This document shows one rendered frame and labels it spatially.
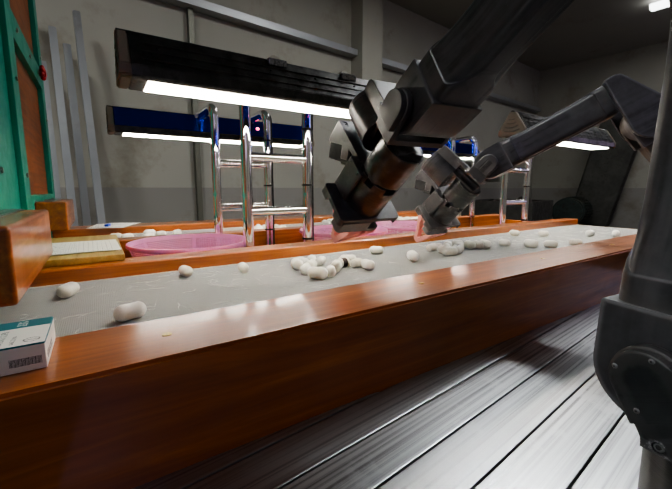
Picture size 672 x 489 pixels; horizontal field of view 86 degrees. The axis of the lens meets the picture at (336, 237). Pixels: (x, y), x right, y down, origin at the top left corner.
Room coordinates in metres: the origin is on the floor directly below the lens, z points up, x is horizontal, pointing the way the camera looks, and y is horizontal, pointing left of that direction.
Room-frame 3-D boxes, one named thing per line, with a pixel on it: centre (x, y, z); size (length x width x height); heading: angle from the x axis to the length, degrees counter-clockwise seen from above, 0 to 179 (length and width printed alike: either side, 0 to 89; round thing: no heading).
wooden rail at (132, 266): (1.04, -0.25, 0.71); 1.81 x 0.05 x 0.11; 123
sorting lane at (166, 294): (0.89, -0.35, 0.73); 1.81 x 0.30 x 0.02; 123
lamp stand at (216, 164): (1.11, 0.31, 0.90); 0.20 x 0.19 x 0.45; 123
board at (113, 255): (0.72, 0.53, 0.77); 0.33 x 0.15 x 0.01; 33
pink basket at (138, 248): (0.84, 0.34, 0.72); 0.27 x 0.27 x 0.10
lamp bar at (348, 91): (0.70, 0.05, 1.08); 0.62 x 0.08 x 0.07; 123
